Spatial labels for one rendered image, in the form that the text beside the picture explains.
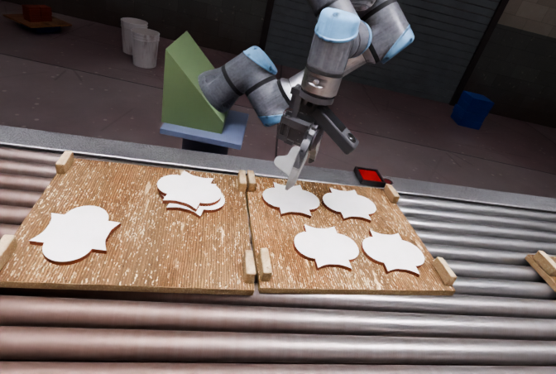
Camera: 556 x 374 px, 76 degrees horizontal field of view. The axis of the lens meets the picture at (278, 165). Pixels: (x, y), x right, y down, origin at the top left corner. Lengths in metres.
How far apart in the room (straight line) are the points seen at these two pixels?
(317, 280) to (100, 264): 0.38
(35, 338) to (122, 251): 0.17
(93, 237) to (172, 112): 0.63
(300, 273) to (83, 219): 0.41
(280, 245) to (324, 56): 0.38
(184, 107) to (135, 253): 0.64
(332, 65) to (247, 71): 0.53
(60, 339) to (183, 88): 0.80
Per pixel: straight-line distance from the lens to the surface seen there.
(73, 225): 0.74
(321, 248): 0.75
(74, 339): 0.62
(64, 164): 0.87
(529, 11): 6.37
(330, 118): 0.73
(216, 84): 1.20
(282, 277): 0.69
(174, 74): 1.19
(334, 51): 0.68
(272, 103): 1.15
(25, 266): 0.70
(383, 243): 0.84
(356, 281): 0.74
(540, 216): 1.41
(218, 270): 0.67
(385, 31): 1.13
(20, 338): 0.64
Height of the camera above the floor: 1.44
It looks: 30 degrees down
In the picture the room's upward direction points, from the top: 15 degrees clockwise
